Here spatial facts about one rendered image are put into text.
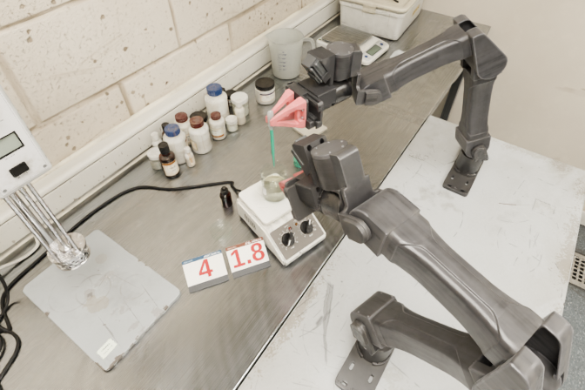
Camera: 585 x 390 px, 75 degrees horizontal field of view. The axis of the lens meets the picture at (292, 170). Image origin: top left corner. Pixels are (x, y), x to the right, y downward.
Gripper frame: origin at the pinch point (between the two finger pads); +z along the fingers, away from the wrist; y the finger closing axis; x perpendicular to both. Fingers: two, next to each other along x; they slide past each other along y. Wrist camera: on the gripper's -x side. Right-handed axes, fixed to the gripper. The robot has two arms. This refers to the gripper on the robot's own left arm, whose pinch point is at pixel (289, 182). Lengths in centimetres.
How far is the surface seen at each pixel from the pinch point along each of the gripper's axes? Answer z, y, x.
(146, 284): 21.1, 31.7, 14.5
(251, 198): 19.1, 2.5, 7.5
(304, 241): 8.7, -2.4, 19.3
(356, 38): 66, -79, -12
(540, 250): -19, -48, 40
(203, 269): 16.4, 20.0, 16.1
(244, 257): 14.2, 10.9, 17.6
